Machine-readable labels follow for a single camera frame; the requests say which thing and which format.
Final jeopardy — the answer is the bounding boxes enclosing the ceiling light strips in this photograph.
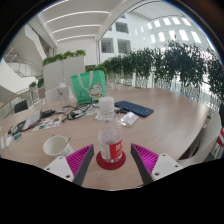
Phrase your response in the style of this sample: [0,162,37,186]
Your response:
[41,0,111,43]

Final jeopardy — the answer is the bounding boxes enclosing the green plants in brown planter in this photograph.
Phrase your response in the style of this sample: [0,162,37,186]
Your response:
[28,77,45,99]

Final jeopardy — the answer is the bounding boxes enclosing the thin stirring stick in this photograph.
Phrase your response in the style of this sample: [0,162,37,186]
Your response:
[64,136,73,149]

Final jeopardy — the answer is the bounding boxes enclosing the green hedge plants row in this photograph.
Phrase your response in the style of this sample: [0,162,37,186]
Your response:
[85,41,224,108]

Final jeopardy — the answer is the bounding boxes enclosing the black tangled cables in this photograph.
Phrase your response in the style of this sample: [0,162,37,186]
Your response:
[61,99,101,121]

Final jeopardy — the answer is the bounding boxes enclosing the black folder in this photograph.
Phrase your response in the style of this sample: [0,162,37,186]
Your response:
[9,120,26,134]

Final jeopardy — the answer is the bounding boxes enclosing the white grid-patterned mug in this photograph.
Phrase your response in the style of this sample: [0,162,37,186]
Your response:
[42,134,75,160]

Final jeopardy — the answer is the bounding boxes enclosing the clear plastic water jug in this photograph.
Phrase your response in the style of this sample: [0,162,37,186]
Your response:
[56,82,70,108]

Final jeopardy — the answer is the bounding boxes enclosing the green plants atop cabinet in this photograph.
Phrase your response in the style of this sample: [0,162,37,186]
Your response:
[41,49,87,67]

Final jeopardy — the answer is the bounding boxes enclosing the open booklet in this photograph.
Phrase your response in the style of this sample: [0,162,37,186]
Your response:
[20,109,43,131]

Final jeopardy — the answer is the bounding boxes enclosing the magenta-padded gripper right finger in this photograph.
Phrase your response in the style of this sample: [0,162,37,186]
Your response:
[130,143,184,186]

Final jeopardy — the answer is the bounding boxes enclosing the clear red-labelled water bottle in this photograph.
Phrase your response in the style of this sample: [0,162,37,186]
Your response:
[95,96,124,164]

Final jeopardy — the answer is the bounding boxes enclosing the black chair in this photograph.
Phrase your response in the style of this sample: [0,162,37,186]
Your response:
[13,99,29,114]

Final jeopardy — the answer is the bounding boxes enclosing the black power adapter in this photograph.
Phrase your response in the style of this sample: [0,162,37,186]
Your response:
[41,109,56,118]

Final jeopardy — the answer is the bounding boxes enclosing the clear plastic packet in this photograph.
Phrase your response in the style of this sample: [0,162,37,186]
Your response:
[119,111,139,127]

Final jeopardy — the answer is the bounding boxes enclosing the white cabinet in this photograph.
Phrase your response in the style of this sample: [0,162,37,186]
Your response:
[42,55,86,101]

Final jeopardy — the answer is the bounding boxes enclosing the dark blue keyboard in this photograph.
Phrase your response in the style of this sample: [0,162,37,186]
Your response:
[114,100,155,118]

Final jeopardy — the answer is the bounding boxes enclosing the green tote bag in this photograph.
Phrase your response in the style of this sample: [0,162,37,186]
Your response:
[70,69,107,104]

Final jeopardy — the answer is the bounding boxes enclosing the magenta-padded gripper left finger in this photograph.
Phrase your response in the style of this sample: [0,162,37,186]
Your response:
[43,143,95,187]

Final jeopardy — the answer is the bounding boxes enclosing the flat round red coaster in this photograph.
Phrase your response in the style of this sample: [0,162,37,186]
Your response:
[95,149,127,171]

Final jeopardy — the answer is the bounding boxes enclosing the colourful sticker sheet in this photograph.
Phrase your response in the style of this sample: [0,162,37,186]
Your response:
[32,114,63,132]

